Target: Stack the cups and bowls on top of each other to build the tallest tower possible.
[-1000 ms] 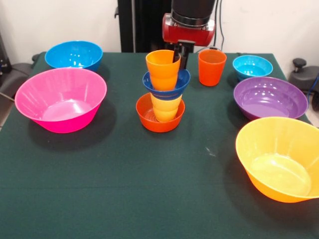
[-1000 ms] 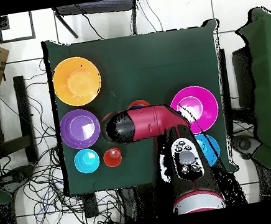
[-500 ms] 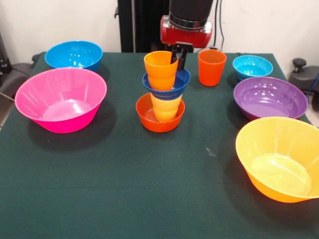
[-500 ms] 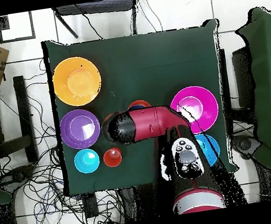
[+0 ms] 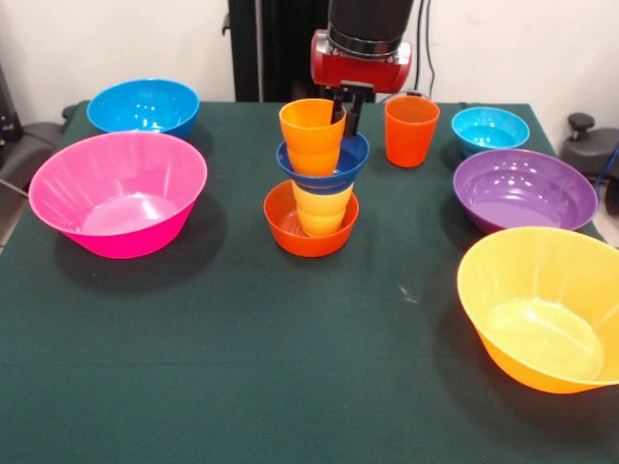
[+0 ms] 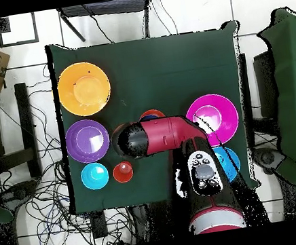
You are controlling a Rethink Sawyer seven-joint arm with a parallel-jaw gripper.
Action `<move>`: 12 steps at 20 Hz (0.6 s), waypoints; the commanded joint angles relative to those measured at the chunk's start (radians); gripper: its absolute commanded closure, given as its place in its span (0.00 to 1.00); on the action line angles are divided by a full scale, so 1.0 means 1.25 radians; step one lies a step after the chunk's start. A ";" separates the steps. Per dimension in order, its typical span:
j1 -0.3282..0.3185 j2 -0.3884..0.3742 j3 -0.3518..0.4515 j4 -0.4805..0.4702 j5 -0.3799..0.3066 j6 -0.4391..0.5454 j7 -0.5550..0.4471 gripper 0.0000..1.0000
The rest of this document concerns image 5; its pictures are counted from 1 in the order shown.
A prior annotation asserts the yellow cup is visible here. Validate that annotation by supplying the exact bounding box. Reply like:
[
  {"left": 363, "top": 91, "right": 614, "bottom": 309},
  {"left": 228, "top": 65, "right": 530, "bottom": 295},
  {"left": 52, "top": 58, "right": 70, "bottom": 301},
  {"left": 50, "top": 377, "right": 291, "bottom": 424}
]
[{"left": 291, "top": 179, "right": 356, "bottom": 238}]

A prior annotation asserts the red cup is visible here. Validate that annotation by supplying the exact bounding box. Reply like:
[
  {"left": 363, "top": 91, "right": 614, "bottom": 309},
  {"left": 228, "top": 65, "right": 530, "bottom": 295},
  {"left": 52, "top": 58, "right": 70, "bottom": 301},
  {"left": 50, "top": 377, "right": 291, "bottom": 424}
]
[{"left": 384, "top": 95, "right": 442, "bottom": 169}]

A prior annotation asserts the orange cup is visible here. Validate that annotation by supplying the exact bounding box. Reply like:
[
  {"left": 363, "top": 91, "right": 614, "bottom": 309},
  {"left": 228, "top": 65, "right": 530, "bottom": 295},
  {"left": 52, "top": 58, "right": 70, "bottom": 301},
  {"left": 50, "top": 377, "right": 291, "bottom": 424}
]
[{"left": 279, "top": 98, "right": 348, "bottom": 178}]

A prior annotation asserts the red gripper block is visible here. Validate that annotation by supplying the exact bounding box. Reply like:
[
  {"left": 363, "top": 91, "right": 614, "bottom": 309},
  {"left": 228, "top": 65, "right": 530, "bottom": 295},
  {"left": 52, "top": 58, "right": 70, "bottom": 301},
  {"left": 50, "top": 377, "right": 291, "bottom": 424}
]
[{"left": 309, "top": 28, "right": 412, "bottom": 136}]

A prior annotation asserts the small red bowl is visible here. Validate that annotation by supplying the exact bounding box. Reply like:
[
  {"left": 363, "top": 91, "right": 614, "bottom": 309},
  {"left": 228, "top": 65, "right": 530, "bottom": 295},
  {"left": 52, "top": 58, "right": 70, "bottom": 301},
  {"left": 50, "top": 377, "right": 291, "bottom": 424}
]
[{"left": 262, "top": 179, "right": 360, "bottom": 258}]

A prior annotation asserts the medium sky blue bowl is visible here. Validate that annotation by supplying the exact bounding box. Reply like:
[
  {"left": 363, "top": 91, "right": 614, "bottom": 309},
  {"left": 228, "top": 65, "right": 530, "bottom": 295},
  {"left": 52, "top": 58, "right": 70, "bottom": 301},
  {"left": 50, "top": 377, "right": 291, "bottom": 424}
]
[{"left": 86, "top": 78, "right": 201, "bottom": 141}]

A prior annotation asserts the blue cable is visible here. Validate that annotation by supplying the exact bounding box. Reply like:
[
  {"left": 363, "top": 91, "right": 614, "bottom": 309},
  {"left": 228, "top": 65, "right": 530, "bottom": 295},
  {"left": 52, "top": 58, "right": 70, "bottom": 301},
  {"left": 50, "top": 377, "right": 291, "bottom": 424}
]
[{"left": 595, "top": 144, "right": 619, "bottom": 188}]

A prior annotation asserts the purple bowl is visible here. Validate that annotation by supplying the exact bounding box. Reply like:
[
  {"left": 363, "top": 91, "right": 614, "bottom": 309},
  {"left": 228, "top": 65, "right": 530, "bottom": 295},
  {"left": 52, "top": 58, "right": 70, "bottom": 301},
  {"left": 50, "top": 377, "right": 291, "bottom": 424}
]
[{"left": 452, "top": 148, "right": 600, "bottom": 234}]

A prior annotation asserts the small dark blue bowl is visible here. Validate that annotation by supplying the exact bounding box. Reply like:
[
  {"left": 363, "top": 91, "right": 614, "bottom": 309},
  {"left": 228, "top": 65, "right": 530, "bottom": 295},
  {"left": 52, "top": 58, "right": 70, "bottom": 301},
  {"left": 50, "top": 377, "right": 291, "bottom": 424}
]
[{"left": 276, "top": 132, "right": 371, "bottom": 195}]

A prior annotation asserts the large pink bowl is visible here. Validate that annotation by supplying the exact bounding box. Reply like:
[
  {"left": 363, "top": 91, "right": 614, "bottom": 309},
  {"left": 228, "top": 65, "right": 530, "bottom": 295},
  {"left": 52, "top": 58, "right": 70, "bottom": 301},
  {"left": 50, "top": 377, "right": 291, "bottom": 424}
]
[{"left": 27, "top": 130, "right": 209, "bottom": 260}]

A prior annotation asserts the dark green tablecloth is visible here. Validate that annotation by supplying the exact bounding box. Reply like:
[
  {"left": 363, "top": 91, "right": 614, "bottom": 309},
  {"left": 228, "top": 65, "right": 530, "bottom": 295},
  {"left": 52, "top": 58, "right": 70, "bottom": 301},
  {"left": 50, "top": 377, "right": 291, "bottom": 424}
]
[{"left": 0, "top": 100, "right": 619, "bottom": 464}]

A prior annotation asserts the large yellow bowl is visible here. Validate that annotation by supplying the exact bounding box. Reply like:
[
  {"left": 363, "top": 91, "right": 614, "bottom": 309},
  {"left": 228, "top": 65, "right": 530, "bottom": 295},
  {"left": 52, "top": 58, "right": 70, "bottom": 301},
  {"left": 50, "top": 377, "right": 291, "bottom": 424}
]
[{"left": 457, "top": 225, "right": 619, "bottom": 395}]

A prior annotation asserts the small cyan bowl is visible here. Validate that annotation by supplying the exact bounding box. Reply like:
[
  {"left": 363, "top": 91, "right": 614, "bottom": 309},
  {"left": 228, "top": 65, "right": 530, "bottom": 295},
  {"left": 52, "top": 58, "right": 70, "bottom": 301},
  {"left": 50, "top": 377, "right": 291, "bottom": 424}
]
[{"left": 451, "top": 106, "right": 531, "bottom": 159}]

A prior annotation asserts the black stand foot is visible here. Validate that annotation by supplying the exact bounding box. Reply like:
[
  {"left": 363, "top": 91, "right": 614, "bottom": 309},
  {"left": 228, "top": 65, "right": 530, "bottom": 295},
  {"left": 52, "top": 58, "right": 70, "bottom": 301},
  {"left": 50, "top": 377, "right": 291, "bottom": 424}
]
[
  {"left": 560, "top": 112, "right": 619, "bottom": 178},
  {"left": 0, "top": 120, "right": 67, "bottom": 194}
]

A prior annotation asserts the black hanging cable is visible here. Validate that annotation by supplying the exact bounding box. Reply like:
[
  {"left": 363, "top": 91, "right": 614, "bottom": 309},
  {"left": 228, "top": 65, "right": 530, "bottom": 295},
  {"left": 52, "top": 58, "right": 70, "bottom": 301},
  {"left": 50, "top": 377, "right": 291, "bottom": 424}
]
[{"left": 386, "top": 0, "right": 439, "bottom": 103}]

